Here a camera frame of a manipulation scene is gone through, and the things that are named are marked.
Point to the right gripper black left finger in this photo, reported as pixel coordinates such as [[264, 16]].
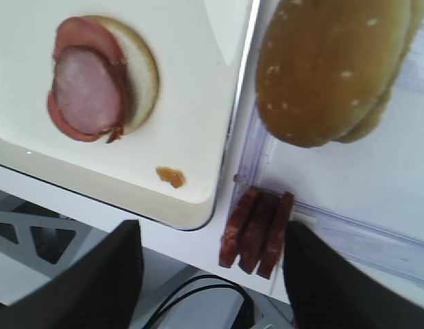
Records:
[[100, 290]]

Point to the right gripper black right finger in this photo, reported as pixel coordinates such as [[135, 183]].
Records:
[[325, 291]]

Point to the round ham slice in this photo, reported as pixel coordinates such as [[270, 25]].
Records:
[[88, 97]]

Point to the meat patty front slice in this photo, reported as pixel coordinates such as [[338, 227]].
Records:
[[235, 225]]

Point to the sauce smear on tray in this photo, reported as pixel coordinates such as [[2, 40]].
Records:
[[174, 177]]

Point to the cream metal tray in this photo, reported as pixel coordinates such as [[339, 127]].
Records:
[[201, 49]]

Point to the bottom bun on tray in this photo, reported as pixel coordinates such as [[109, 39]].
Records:
[[143, 79]]

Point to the sesame bun top front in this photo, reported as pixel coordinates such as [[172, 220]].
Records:
[[326, 68]]

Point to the sesame bun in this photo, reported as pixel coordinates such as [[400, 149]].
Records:
[[386, 103], [326, 68]]

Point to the sesame bun rear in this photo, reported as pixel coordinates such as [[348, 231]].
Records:
[[386, 103]]

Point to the grey metal table frame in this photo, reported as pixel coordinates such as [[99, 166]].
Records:
[[36, 245]]

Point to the right lower clear cross rail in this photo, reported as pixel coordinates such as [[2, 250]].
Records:
[[372, 246]]

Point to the right long clear rail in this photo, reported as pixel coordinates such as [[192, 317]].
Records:
[[254, 160]]

